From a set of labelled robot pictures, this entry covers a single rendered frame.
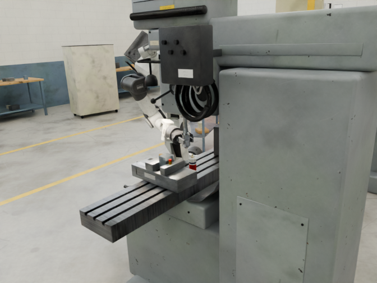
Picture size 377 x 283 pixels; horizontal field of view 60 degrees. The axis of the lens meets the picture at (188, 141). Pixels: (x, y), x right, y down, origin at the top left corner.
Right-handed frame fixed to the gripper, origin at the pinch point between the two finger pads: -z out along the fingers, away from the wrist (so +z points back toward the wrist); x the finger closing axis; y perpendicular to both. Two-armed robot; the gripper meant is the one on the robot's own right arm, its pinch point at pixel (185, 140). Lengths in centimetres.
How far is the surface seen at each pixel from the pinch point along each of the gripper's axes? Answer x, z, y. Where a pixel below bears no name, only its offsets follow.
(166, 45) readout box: -26, -36, -51
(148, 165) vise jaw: -24.0, -2.7, 8.9
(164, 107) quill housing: -11.2, 1.1, -19.4
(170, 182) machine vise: -18.8, -17.8, 13.4
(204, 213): -6.8, -29.3, 28.6
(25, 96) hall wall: -43, 785, 84
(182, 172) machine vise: -10.7, -15.1, 11.3
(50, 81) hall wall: 26, 812, 54
